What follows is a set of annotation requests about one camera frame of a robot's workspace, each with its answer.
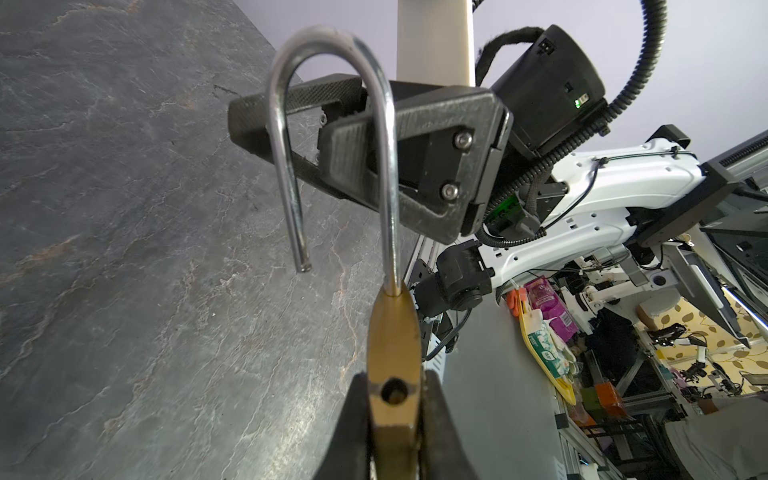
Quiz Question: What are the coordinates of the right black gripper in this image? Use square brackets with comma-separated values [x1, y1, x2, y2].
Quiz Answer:
[319, 86, 513, 244]

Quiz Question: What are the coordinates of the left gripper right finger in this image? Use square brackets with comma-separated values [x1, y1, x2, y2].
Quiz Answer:
[419, 370, 478, 480]

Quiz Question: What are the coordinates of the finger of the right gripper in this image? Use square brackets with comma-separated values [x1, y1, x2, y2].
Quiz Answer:
[227, 73, 368, 202]

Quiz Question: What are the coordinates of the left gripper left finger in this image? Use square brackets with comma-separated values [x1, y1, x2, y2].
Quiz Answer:
[313, 373, 371, 480]

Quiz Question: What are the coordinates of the brass padlock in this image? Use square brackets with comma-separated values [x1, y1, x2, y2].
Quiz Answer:
[264, 26, 424, 479]

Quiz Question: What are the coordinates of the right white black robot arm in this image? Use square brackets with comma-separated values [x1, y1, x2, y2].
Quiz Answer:
[228, 1, 741, 316]

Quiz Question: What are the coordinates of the black corrugated right cable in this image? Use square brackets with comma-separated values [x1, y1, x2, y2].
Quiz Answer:
[473, 0, 669, 248]

